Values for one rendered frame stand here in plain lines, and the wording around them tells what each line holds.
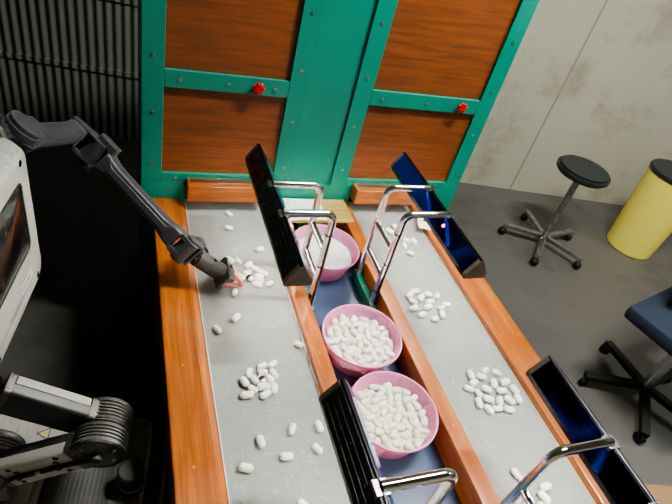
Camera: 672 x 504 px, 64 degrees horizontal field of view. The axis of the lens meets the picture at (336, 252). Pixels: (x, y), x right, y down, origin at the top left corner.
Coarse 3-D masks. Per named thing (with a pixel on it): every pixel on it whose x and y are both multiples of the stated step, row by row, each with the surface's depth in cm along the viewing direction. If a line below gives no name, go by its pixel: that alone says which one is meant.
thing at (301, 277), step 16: (256, 144) 181; (256, 160) 176; (256, 176) 172; (272, 176) 168; (256, 192) 168; (272, 192) 161; (272, 208) 158; (272, 224) 154; (288, 224) 150; (272, 240) 151; (288, 240) 146; (288, 256) 143; (288, 272) 140; (304, 272) 139
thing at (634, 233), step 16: (656, 160) 384; (656, 176) 371; (640, 192) 384; (656, 192) 372; (624, 208) 401; (640, 208) 384; (656, 208) 375; (624, 224) 397; (640, 224) 387; (656, 224) 381; (608, 240) 413; (624, 240) 399; (640, 240) 392; (656, 240) 390; (640, 256) 400
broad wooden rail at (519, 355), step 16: (416, 208) 239; (432, 240) 224; (448, 256) 216; (464, 288) 203; (480, 288) 205; (480, 304) 198; (496, 304) 200; (480, 320) 194; (496, 320) 193; (512, 320) 195; (496, 336) 186; (512, 336) 188; (512, 352) 182; (528, 352) 184; (512, 368) 178; (528, 368) 178; (528, 384) 172; (544, 416) 165; (560, 432) 160; (576, 464) 153; (592, 480) 150; (592, 496) 148
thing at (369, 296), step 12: (384, 192) 180; (384, 204) 182; (408, 216) 168; (420, 216) 169; (432, 216) 171; (444, 216) 172; (372, 228) 189; (396, 228) 172; (372, 240) 192; (384, 240) 181; (396, 240) 174; (372, 252) 193; (360, 264) 199; (384, 264) 180; (360, 276) 202; (384, 276) 183; (360, 288) 199; (372, 300) 191
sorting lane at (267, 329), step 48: (240, 240) 198; (240, 288) 179; (240, 336) 163; (288, 336) 168; (240, 384) 150; (288, 384) 154; (240, 432) 139; (240, 480) 129; (288, 480) 132; (336, 480) 135
